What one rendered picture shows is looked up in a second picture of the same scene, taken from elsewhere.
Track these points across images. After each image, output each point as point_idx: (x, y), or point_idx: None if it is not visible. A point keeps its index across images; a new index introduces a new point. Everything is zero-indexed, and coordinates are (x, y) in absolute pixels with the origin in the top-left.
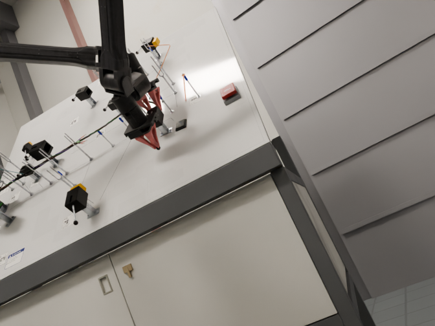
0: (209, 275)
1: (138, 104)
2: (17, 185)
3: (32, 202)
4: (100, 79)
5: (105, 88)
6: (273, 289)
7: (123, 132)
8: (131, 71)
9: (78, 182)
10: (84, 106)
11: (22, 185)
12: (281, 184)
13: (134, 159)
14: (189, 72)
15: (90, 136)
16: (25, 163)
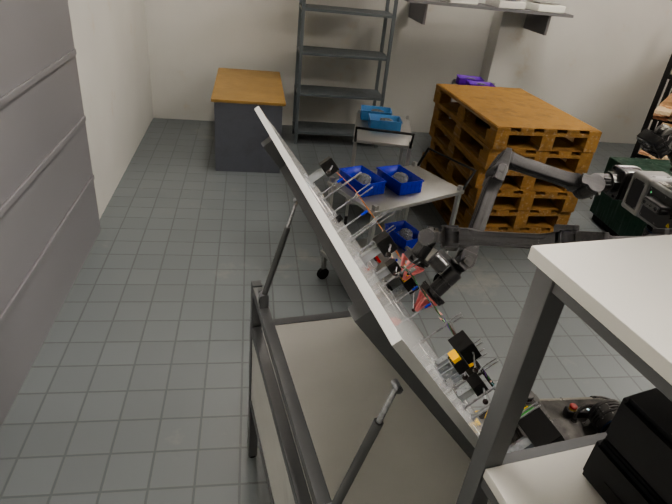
0: None
1: (419, 272)
2: (479, 430)
3: (476, 421)
4: (474, 263)
5: (467, 268)
6: None
7: (395, 301)
8: (456, 254)
9: (442, 369)
10: (362, 262)
11: (474, 421)
12: None
13: (414, 326)
14: (341, 222)
15: (402, 314)
16: (494, 362)
